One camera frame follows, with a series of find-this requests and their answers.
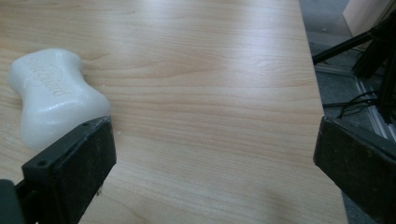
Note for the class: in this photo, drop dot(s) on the metal floor rail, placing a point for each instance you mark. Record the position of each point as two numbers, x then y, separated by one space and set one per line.
372 107

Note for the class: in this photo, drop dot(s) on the white soap bar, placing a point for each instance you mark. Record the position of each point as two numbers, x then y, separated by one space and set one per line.
51 96

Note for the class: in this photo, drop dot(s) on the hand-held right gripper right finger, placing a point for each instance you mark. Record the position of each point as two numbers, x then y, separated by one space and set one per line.
358 165

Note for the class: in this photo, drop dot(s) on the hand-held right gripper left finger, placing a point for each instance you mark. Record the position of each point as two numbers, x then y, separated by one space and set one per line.
74 168

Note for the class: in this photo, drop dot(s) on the black metal stand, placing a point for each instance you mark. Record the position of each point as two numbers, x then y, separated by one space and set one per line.
373 53

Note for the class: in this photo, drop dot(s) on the light wooden board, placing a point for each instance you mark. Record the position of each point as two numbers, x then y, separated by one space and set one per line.
367 14

